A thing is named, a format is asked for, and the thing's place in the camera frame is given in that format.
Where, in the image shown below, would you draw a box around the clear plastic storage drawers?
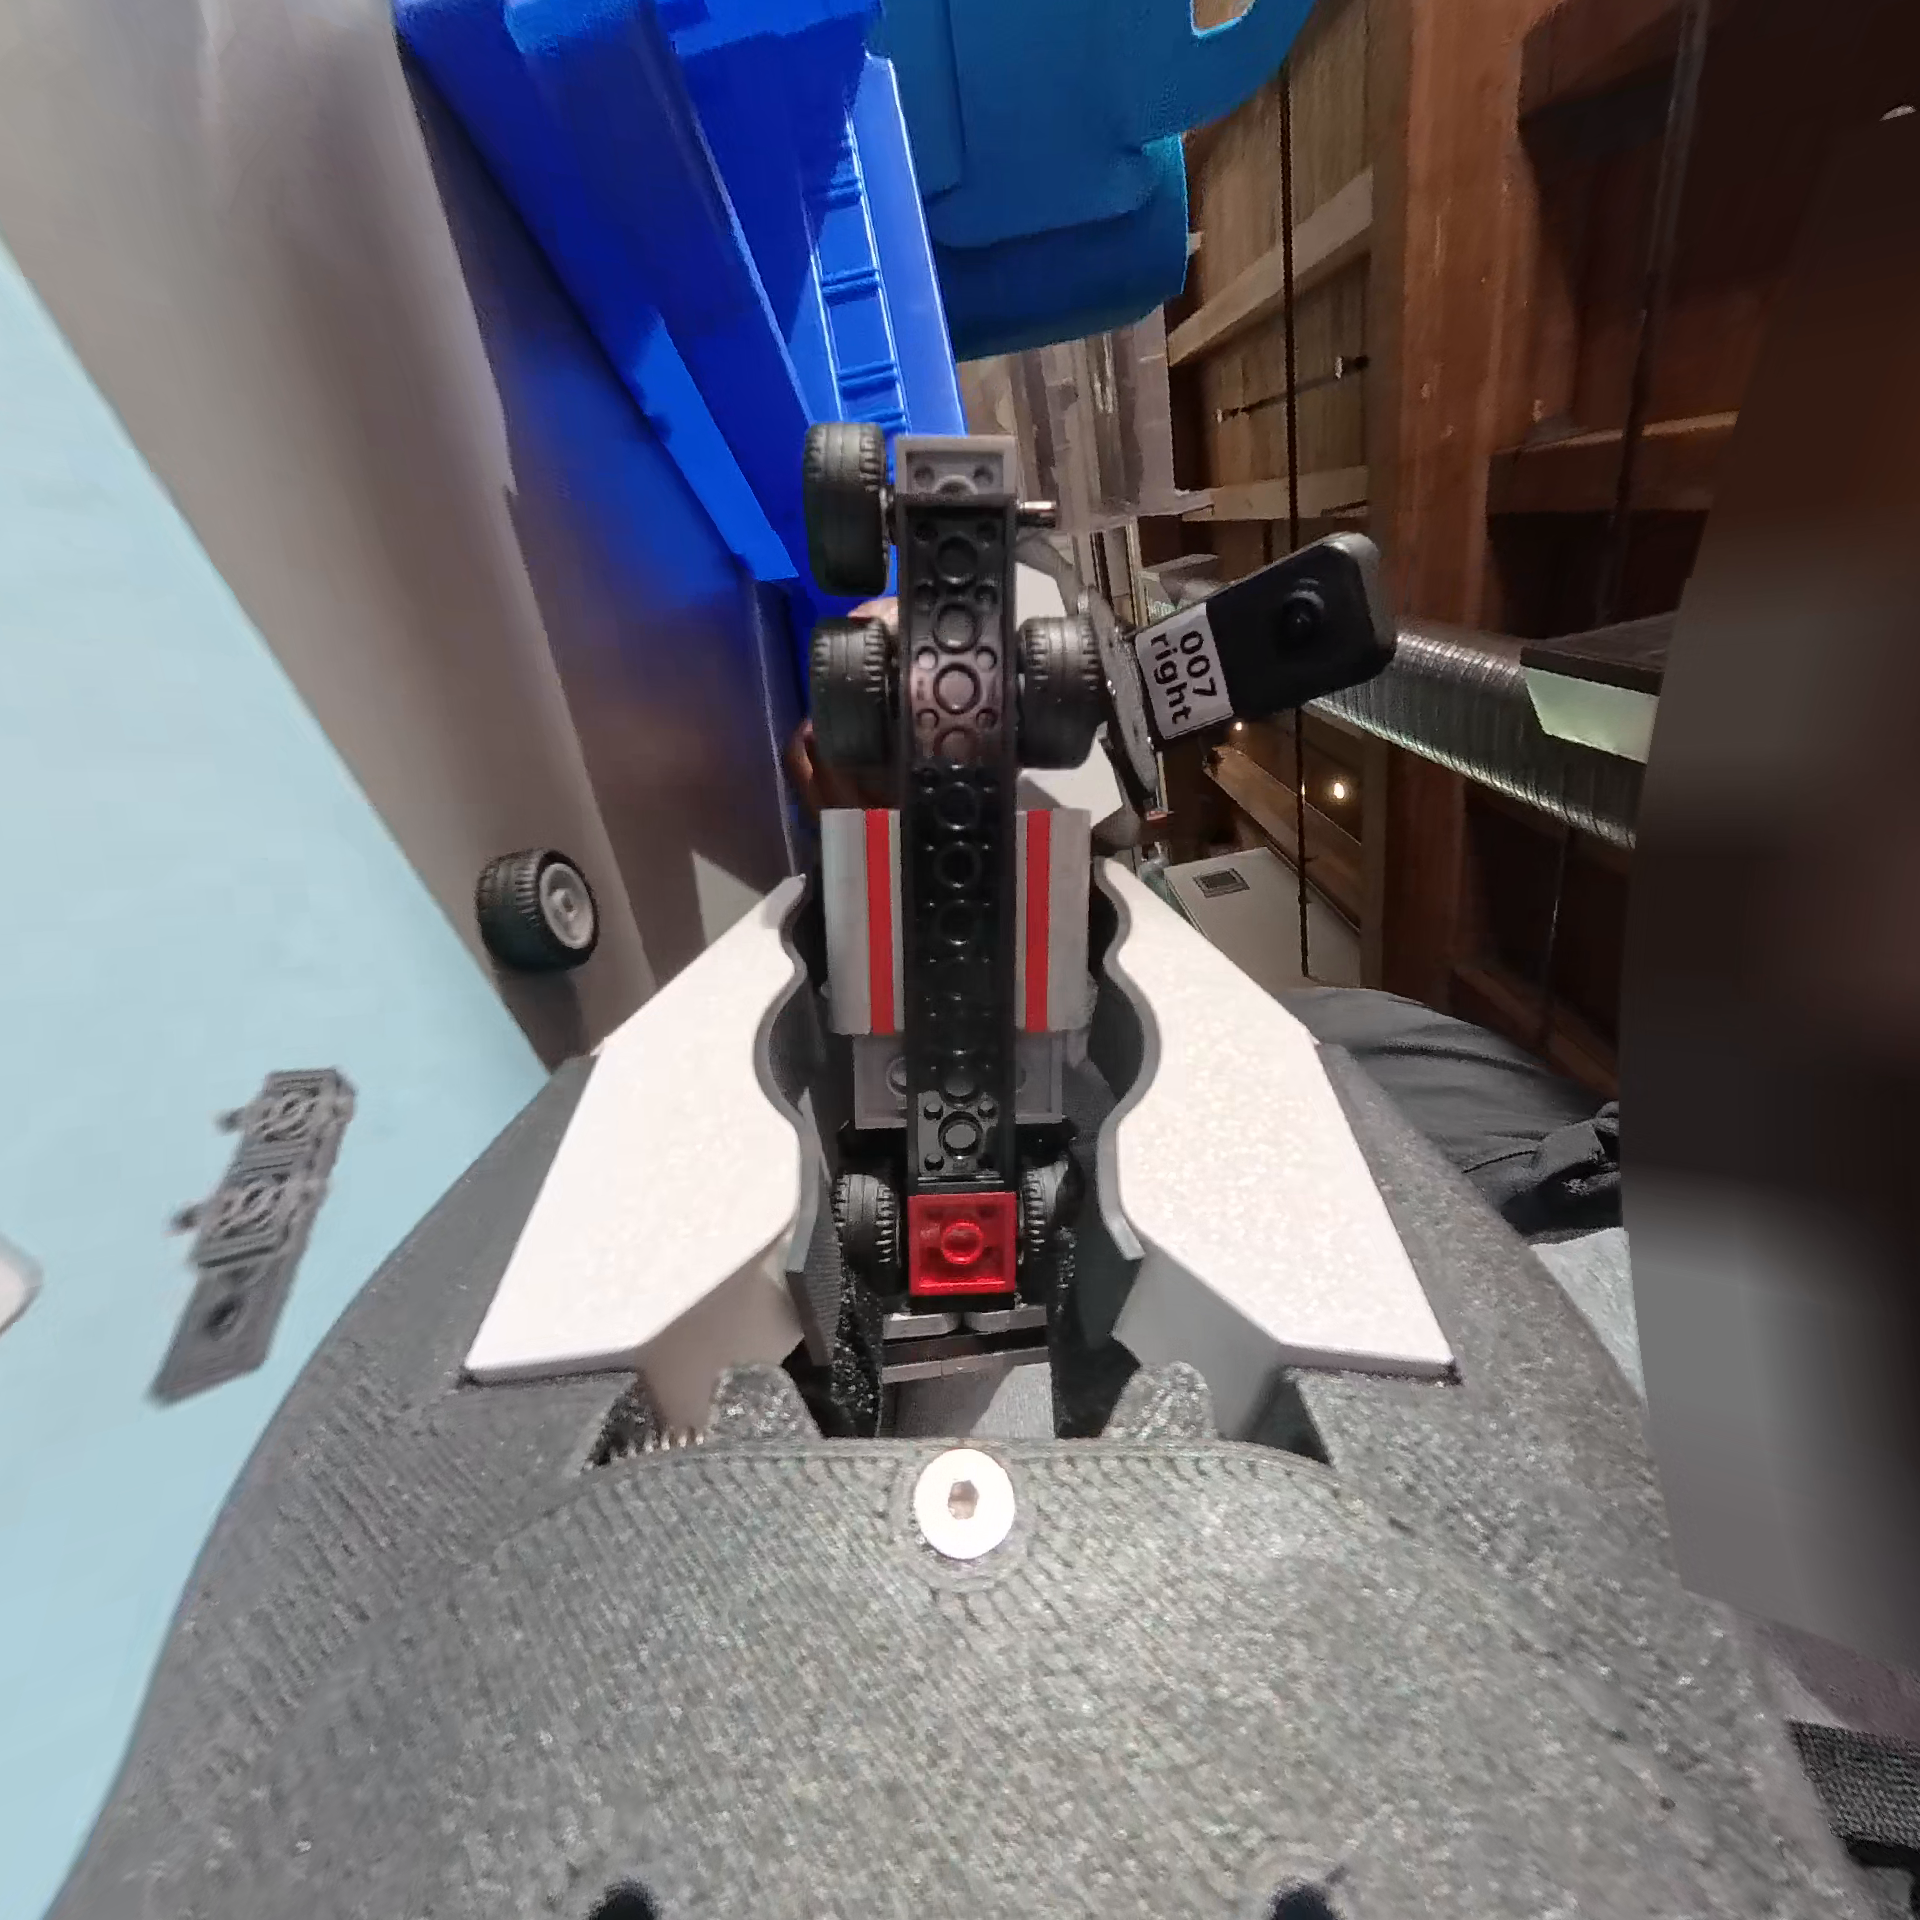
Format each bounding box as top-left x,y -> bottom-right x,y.
1001,336 -> 1220,531

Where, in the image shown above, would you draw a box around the black webbing strap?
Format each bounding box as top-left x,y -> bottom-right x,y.
1790,1720 -> 1920,1864

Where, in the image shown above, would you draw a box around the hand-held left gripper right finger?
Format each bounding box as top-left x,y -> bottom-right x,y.
1100,860 -> 1466,1442

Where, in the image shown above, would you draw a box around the grey desk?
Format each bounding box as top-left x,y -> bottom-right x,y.
0,0 -> 818,1082

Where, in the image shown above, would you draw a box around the light blue instruction booklet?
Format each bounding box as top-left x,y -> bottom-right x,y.
0,237 -> 554,1920

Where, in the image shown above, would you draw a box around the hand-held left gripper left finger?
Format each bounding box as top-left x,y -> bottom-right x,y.
462,874 -> 841,1427

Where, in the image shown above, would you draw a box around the toy brick truck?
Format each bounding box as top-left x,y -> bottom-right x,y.
796,420 -> 1107,1384

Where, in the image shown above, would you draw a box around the person's black trousers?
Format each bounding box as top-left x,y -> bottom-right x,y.
1287,982 -> 1633,1240

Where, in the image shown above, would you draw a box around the small black toy wheel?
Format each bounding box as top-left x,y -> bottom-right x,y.
476,845 -> 604,979

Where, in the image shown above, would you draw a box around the blue felt bag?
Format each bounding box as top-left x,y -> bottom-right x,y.
873,0 -> 1325,365

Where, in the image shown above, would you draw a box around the silver spiral air duct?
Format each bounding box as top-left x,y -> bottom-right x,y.
1147,550 -> 1673,860

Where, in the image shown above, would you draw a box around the blue plastic bin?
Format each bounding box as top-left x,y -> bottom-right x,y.
394,0 -> 972,602

